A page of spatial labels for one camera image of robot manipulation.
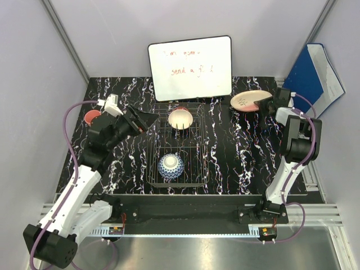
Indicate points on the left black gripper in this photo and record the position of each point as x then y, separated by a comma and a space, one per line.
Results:
142, 122

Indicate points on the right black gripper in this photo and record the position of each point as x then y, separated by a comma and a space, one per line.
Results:
261, 103

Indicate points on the cream pink plate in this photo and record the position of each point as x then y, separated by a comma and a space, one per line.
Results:
245, 101

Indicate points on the red floral bowl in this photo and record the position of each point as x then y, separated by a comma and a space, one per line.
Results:
180, 118

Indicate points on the blue white patterned bowl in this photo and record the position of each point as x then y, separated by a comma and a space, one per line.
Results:
170, 167

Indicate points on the pink plastic cup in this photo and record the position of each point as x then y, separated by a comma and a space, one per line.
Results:
90, 116

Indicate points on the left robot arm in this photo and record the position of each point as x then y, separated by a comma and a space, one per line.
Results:
56, 237

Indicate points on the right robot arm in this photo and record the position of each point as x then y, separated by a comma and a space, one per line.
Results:
300, 145

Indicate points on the blue folder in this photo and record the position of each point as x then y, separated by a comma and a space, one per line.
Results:
314, 81

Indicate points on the white whiteboard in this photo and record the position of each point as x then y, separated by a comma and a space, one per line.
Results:
193, 68

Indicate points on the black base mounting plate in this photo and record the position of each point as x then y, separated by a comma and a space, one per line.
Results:
185, 215

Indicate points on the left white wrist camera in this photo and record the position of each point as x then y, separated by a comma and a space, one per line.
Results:
111, 105

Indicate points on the grey wire dish rack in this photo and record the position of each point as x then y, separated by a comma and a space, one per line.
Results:
186, 144

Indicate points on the white slotted cable duct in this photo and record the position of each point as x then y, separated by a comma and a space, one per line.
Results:
107, 231

